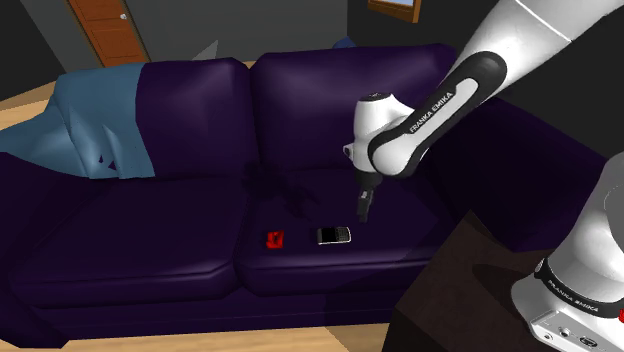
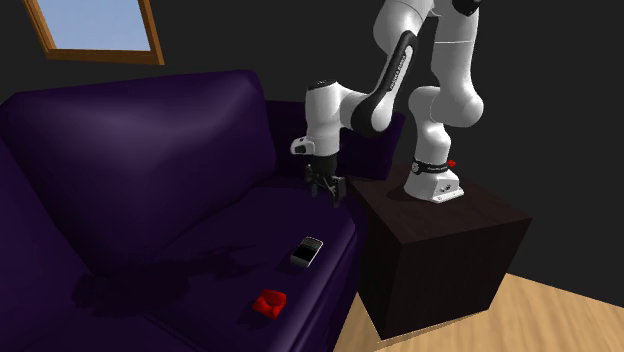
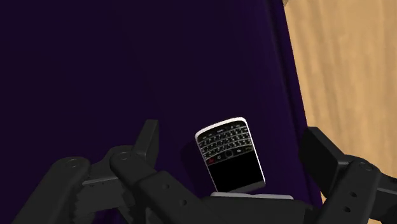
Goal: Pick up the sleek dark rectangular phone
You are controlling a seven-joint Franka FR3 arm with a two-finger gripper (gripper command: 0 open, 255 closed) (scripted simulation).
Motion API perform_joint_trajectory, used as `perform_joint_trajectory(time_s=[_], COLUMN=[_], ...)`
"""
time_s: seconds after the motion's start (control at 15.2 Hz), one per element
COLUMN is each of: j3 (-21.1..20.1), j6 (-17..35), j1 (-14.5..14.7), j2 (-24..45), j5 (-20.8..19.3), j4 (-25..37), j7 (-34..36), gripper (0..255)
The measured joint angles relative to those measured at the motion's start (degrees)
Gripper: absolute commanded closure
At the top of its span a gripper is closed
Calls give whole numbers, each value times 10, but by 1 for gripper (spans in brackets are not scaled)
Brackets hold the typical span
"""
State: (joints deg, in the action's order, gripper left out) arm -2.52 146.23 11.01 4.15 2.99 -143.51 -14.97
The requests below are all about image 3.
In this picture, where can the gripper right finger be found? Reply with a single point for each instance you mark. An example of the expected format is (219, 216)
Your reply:
(356, 186)

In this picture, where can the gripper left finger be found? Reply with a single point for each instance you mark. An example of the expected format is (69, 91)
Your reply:
(139, 173)

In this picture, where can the black keypad mobile phone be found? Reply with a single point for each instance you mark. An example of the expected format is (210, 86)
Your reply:
(231, 155)

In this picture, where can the dark purple bed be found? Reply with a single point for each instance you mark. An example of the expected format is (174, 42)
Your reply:
(124, 62)

